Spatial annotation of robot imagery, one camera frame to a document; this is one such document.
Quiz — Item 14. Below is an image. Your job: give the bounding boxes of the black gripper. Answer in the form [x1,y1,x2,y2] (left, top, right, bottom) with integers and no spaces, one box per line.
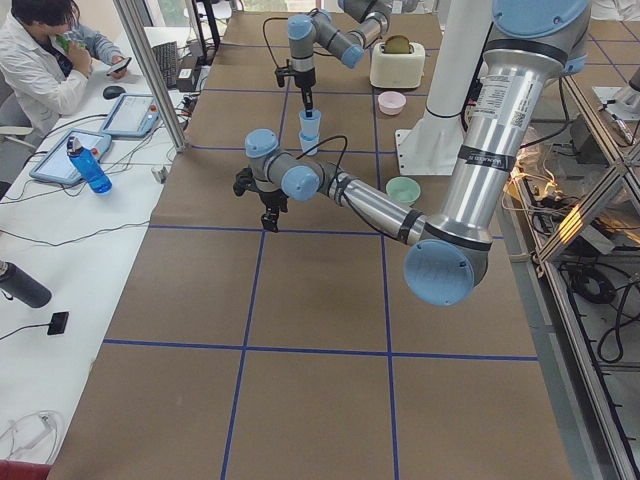
[294,69,316,118]
[256,182,288,233]

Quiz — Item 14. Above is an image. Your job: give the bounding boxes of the light blue plastic cup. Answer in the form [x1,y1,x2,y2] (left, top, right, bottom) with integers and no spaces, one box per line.
[299,131,320,156]
[299,109,322,140]

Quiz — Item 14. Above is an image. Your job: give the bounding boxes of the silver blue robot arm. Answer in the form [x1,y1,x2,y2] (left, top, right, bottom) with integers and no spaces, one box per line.
[276,1,392,118]
[233,1,590,306]

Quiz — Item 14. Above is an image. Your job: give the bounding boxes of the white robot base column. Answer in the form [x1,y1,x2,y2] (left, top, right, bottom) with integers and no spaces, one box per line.
[396,0,492,176]

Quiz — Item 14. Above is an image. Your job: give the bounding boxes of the pink bowl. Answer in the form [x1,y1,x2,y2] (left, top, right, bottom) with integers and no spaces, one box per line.
[377,91,407,116]

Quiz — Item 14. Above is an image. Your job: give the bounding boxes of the cream toaster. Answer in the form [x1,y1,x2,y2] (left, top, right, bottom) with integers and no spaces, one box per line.
[369,42,426,89]

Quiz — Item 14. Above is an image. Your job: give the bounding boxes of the toast slice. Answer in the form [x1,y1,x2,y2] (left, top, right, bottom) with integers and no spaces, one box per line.
[383,35,412,55]

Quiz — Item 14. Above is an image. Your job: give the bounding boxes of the green bowl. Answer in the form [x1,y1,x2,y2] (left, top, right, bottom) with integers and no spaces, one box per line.
[385,176,421,206]

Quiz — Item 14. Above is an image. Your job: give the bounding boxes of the black keyboard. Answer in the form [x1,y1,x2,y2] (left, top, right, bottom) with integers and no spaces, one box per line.
[151,41,178,89]

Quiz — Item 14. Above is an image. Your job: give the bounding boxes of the far teach pendant tablet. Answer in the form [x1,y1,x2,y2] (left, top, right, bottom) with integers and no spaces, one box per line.
[100,94,159,138]

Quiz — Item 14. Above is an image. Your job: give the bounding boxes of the teach pendant tablet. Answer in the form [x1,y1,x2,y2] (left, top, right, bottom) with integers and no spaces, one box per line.
[100,94,159,138]
[29,129,112,186]

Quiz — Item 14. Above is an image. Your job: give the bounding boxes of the blue water bottle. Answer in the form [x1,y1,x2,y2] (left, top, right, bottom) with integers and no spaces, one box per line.
[66,136,112,194]

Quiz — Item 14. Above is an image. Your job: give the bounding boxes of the black smartphone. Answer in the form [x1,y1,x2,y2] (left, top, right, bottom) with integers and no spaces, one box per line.
[106,57,131,76]

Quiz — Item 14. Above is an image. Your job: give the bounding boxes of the white desk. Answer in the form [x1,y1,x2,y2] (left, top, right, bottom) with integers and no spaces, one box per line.
[0,24,221,464]

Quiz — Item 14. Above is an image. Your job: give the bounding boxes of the black computer mouse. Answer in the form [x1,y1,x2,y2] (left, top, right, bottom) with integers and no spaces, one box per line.
[102,85,126,100]

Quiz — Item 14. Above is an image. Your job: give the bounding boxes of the near teach pendant tablet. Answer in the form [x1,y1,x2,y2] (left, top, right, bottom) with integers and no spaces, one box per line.
[29,129,112,186]

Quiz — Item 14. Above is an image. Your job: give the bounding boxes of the small black square puck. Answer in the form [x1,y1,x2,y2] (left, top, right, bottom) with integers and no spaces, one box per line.
[47,311,69,336]

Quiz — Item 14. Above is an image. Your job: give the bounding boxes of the black thermos bottle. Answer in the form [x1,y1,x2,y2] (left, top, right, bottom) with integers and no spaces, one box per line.
[1,261,52,308]

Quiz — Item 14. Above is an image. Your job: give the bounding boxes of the person in white coat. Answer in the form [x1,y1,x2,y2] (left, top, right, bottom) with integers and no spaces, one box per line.
[1,0,124,137]

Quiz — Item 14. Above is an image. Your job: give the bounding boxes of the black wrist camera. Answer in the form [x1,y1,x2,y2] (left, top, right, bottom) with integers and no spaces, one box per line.
[233,167,257,197]

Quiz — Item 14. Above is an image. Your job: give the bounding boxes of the aluminium frame post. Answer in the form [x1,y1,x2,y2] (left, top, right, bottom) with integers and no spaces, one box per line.
[113,0,187,153]

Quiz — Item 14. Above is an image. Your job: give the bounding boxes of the aluminium frame rack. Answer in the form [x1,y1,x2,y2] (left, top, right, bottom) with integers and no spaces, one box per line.
[499,64,639,479]

